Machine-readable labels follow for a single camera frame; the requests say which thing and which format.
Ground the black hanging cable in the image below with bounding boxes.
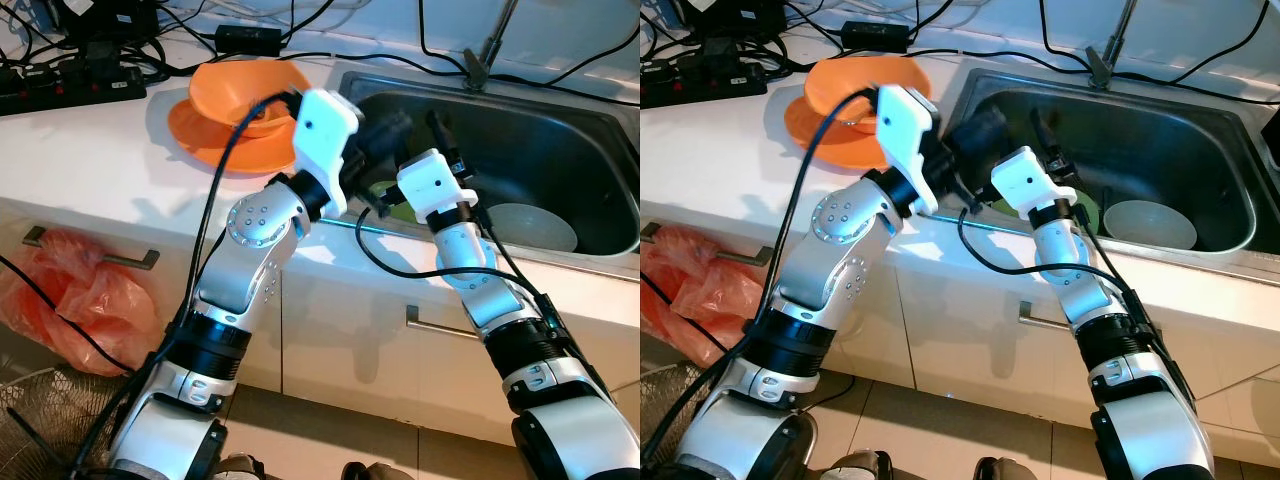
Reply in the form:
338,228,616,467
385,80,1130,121
1038,0,1098,69
1120,0,1271,86
495,22,640,86
418,0,473,73

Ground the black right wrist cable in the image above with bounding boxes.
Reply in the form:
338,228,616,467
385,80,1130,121
355,205,561,341
957,205,1161,336

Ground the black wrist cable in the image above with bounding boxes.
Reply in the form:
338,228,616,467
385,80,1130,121
640,88,881,471
355,205,561,341
957,205,1161,336
70,90,301,476

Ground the black power strip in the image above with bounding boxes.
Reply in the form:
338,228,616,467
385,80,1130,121
0,55,148,116
640,55,771,109

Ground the grey round plate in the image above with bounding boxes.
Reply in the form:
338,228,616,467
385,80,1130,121
1104,200,1198,251
487,203,579,253

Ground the stainless steel sink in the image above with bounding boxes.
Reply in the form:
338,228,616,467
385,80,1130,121
940,65,1280,263
330,65,640,261

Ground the orange plastic bag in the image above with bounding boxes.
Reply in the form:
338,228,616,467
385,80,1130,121
0,230,166,378
640,225,761,366

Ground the orange plastic bowl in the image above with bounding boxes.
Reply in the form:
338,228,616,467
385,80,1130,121
190,60,313,138
805,57,936,133

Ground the orange plastic plate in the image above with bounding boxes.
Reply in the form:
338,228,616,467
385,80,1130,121
167,95,301,178
784,92,901,171

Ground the black power adapter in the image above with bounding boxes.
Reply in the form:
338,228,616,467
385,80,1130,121
216,25,284,56
840,20,911,53

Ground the black electronics box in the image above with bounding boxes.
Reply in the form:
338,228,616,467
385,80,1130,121
690,0,791,41
60,0,161,46

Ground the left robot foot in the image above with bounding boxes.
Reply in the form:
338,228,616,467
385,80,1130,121
215,453,266,480
835,450,891,480

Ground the long black counter cable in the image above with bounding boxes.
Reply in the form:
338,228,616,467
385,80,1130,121
140,48,640,109
770,45,1280,109

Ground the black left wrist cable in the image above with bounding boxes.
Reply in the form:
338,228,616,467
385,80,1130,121
70,90,301,476
640,88,881,471

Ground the grey metal faucet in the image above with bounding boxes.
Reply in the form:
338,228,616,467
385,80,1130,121
463,0,521,91
1085,0,1141,89

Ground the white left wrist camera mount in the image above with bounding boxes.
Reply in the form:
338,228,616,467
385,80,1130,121
290,88,363,216
875,85,941,216

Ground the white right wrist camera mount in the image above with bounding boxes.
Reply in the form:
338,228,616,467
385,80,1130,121
990,146,1076,226
397,150,479,229

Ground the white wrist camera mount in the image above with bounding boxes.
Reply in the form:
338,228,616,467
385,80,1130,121
990,146,1076,226
290,88,363,216
875,85,941,216
397,150,479,229

